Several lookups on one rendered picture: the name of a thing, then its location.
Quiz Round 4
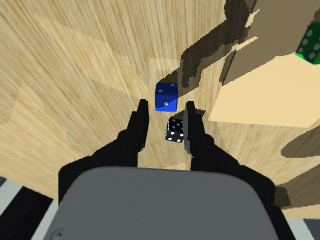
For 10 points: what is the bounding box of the brown mat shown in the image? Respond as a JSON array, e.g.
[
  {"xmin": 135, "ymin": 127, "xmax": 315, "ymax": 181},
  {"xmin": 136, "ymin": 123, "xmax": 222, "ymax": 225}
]
[{"xmin": 208, "ymin": 0, "xmax": 320, "ymax": 128}]

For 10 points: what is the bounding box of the green die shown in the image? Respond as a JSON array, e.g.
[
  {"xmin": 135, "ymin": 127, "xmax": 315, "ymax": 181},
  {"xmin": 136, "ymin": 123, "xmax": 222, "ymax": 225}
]
[{"xmin": 295, "ymin": 22, "xmax": 320, "ymax": 65}]

